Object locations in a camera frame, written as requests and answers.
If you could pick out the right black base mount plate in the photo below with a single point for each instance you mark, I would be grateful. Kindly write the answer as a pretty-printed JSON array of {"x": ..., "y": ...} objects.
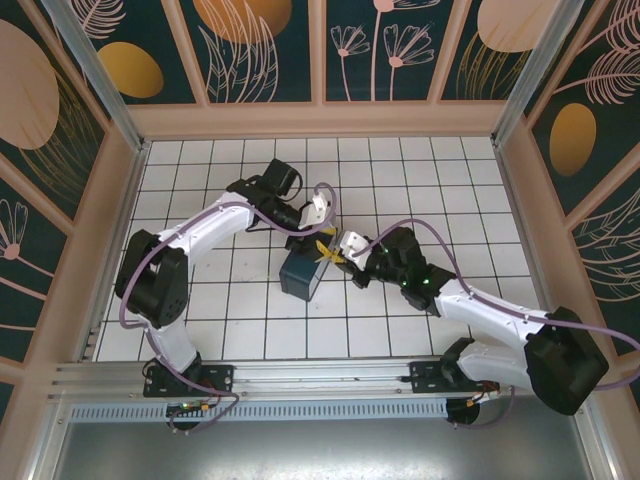
[{"x": 425, "y": 377}]

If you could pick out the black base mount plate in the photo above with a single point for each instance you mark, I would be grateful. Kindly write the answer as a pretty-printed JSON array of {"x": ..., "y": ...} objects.
[
  {"x": 425, "y": 377},
  {"x": 220, "y": 375}
]

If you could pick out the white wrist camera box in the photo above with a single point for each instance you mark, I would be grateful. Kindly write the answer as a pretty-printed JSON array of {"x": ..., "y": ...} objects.
[
  {"x": 352, "y": 246},
  {"x": 315, "y": 212}
]

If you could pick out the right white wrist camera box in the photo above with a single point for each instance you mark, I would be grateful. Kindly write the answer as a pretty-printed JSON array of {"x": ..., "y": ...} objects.
[{"x": 352, "y": 246}]

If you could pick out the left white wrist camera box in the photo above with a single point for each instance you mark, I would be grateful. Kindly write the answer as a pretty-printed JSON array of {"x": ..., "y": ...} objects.
[{"x": 315, "y": 212}]

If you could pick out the aluminium frame post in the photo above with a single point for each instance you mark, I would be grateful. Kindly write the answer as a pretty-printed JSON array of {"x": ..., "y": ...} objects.
[
  {"x": 530, "y": 75},
  {"x": 100, "y": 75}
]

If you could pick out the blue starry night tin box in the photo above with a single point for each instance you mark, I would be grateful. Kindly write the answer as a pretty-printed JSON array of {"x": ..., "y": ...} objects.
[{"x": 297, "y": 277}]

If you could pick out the aluminium side rail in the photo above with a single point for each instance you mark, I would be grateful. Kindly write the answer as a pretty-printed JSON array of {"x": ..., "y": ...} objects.
[
  {"x": 514, "y": 200},
  {"x": 131, "y": 196}
]

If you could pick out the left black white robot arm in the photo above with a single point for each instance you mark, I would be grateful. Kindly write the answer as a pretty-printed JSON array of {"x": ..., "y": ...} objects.
[{"x": 210, "y": 225}]

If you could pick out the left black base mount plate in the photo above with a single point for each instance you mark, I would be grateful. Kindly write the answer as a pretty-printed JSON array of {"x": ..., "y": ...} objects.
[{"x": 220, "y": 375}]

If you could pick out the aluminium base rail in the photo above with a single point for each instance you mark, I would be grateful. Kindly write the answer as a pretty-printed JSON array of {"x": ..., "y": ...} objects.
[{"x": 320, "y": 375}]

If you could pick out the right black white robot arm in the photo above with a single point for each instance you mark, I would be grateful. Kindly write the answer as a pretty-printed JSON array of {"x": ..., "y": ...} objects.
[{"x": 490, "y": 310}]

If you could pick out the grey metal sheet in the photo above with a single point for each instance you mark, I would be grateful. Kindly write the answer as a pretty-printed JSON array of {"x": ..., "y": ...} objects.
[{"x": 320, "y": 450}]

